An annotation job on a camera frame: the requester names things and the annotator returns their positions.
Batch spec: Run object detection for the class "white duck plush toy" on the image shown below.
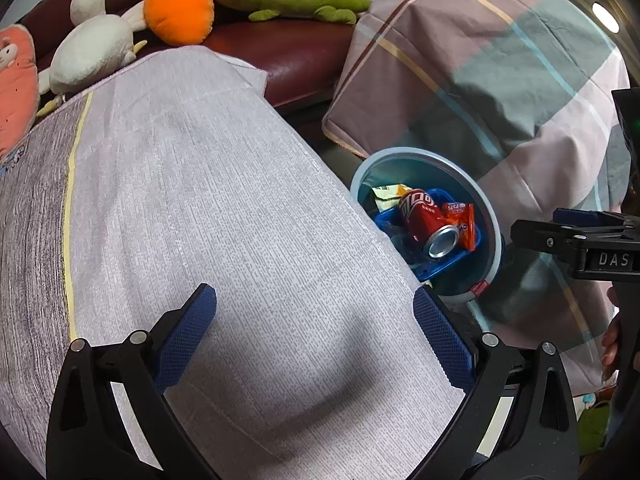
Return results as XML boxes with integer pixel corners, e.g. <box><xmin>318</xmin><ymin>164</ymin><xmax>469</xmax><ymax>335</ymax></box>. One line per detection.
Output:
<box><xmin>37</xmin><ymin>0</ymin><xmax>151</xmax><ymax>111</ymax></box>

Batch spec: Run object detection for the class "teal plastic bin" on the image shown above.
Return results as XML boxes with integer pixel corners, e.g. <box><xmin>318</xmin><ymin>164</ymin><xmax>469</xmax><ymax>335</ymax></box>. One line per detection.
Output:
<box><xmin>349</xmin><ymin>146</ymin><xmax>501</xmax><ymax>306</ymax></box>

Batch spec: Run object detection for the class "pale yellow snack packet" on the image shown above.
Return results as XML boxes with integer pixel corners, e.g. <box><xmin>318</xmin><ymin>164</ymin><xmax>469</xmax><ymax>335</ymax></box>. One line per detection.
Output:
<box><xmin>370</xmin><ymin>184</ymin><xmax>413</xmax><ymax>213</ymax></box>

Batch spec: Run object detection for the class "orange carrot plush toy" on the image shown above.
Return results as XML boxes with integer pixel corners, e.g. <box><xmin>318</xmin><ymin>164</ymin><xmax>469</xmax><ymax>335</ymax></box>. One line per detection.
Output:
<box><xmin>144</xmin><ymin>0</ymin><xmax>216</xmax><ymax>47</ymax></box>

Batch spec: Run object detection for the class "dark red leather sofa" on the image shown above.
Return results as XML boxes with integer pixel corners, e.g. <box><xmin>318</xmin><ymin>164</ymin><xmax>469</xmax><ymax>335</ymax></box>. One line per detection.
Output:
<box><xmin>20</xmin><ymin>0</ymin><xmax>401</xmax><ymax>111</ymax></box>

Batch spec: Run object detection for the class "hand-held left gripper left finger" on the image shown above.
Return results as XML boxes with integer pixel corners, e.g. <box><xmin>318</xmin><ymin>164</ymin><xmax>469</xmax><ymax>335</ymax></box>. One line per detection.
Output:
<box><xmin>46</xmin><ymin>282</ymin><xmax>221</xmax><ymax>480</ymax></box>

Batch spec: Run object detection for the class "orange snack wrapper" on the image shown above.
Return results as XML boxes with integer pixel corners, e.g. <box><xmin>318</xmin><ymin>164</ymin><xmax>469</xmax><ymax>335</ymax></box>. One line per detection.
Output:
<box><xmin>442</xmin><ymin>201</ymin><xmax>477</xmax><ymax>252</ymax></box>

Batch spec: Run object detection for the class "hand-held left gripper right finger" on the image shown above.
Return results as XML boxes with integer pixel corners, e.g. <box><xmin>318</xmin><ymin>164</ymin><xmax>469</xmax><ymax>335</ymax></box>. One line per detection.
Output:
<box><xmin>414</xmin><ymin>285</ymin><xmax>581</xmax><ymax>480</ymax></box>

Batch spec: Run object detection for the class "ceiling light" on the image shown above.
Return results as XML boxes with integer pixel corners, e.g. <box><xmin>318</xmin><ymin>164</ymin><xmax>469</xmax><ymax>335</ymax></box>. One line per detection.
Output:
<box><xmin>592</xmin><ymin>2</ymin><xmax>621</xmax><ymax>33</ymax></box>

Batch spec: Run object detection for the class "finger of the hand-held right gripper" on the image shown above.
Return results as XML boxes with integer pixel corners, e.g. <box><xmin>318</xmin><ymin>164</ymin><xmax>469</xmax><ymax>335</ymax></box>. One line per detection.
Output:
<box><xmin>552</xmin><ymin>208</ymin><xmax>626</xmax><ymax>229</ymax></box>
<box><xmin>510</xmin><ymin>217</ymin><xmax>581</xmax><ymax>262</ymax></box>

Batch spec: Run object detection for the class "red drink can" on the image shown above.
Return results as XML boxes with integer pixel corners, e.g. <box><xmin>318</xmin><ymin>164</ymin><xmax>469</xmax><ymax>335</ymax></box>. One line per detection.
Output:
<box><xmin>398</xmin><ymin>188</ymin><xmax>462</xmax><ymax>260</ymax></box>

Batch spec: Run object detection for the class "plaid blanket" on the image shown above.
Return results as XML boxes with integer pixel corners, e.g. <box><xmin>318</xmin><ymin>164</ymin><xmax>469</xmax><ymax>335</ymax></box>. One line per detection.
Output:
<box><xmin>322</xmin><ymin>0</ymin><xmax>632</xmax><ymax>396</ymax></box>

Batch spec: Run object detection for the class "blue plastic tray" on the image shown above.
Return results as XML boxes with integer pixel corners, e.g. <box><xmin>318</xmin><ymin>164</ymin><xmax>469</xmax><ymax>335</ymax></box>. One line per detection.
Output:
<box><xmin>374</xmin><ymin>187</ymin><xmax>485</xmax><ymax>282</ymax></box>

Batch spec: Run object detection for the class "person's right hand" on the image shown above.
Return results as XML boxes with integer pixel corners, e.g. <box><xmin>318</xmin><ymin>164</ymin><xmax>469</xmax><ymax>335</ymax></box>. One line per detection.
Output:
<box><xmin>600</xmin><ymin>285</ymin><xmax>626</xmax><ymax>381</ymax></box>

